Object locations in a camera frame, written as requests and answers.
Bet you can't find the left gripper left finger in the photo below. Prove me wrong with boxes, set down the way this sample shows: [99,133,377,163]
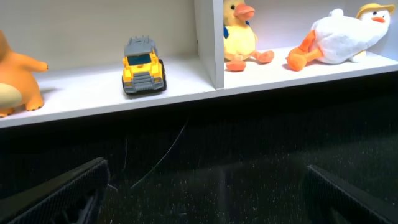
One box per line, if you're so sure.
[0,157,111,224]

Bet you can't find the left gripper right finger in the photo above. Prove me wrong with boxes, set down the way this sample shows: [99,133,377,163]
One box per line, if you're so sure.
[301,164,398,224]

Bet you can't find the white shelf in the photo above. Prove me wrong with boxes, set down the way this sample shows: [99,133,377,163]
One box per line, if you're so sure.
[0,0,398,129]

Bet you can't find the yellow rubber duck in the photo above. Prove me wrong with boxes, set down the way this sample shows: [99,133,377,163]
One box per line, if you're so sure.
[0,29,49,119]

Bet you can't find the grey and yellow toy truck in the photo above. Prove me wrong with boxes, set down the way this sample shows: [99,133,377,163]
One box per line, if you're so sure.
[121,35,167,95]

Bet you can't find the white plush duck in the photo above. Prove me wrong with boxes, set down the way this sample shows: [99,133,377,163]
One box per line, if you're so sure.
[285,2,396,72]

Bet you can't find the yellow plush duck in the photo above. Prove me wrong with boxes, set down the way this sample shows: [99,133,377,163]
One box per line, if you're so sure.
[223,0,275,73]

